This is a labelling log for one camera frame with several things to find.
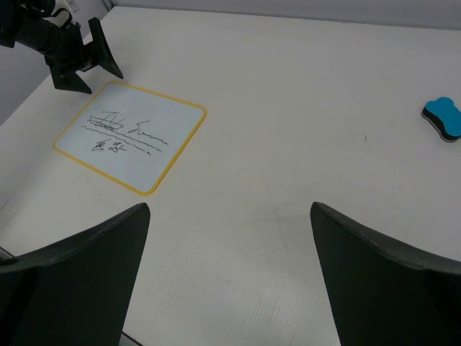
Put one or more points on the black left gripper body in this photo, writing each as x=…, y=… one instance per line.
x=63, y=48

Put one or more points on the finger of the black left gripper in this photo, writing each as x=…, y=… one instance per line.
x=99, y=51
x=68, y=80

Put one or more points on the yellow-framed small whiteboard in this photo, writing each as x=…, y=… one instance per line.
x=130, y=135

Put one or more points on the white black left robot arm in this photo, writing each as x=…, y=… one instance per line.
x=59, y=13

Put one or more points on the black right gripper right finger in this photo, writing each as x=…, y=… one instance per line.
x=383, y=291

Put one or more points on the blue bone-shaped whiteboard eraser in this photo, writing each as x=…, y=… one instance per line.
x=444, y=116

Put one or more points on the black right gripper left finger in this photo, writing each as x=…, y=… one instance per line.
x=75, y=291

